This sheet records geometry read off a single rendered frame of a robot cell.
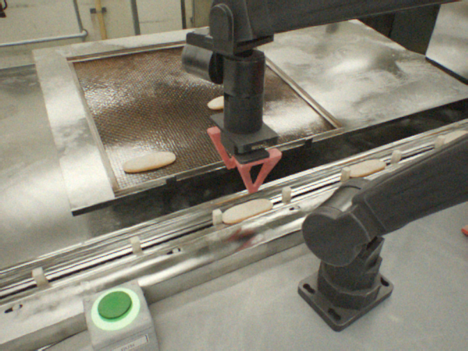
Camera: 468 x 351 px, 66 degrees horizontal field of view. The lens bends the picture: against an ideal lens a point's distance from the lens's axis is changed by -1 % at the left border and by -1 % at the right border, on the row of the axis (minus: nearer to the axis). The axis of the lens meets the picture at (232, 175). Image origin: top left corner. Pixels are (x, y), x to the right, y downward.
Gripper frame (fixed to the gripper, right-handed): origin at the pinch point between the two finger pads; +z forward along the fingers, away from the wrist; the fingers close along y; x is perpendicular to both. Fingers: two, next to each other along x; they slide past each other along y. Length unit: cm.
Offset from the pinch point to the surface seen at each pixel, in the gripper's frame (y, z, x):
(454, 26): 24, -10, -80
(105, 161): 18.2, 2.6, 18.7
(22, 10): 370, 36, 33
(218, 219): -0.6, 7.3, 4.7
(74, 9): 370, 39, -12
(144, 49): 59, -5, -1
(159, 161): 14.0, 2.6, 9.8
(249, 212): -1.4, 7.2, -0.9
